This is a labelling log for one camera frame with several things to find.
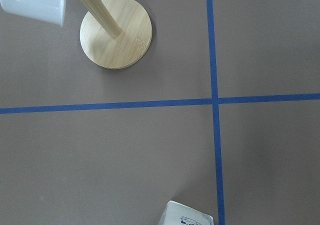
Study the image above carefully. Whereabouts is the white plastic cup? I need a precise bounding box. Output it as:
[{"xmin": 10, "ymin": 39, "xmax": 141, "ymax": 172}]
[{"xmin": 0, "ymin": 0, "xmax": 66, "ymax": 27}]

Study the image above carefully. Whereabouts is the white milk carton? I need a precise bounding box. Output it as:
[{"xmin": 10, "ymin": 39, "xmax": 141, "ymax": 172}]
[{"xmin": 158, "ymin": 200, "xmax": 215, "ymax": 225}]

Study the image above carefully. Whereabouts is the wooden cup tree stand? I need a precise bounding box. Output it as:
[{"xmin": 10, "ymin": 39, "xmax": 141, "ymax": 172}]
[{"xmin": 79, "ymin": 0, "xmax": 153, "ymax": 70}]

